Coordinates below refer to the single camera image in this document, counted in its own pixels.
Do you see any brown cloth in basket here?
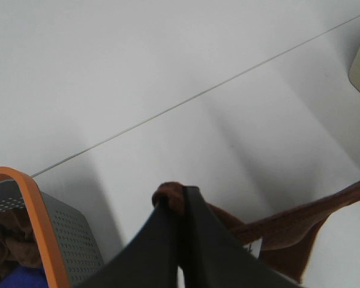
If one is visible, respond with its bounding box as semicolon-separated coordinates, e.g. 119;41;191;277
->
0;208;43;282

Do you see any blue cloth in basket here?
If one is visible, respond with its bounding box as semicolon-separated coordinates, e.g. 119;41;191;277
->
0;266;49;288

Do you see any brown towel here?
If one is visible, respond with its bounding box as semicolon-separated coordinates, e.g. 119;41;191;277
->
152;181;360;285

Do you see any grey perforated basket orange rim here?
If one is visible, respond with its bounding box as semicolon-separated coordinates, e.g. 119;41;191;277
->
0;167;104;287

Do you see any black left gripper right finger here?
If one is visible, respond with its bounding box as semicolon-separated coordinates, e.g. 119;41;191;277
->
182;186;298;287

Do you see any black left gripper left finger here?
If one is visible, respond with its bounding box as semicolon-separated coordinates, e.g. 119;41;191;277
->
79;197;180;288

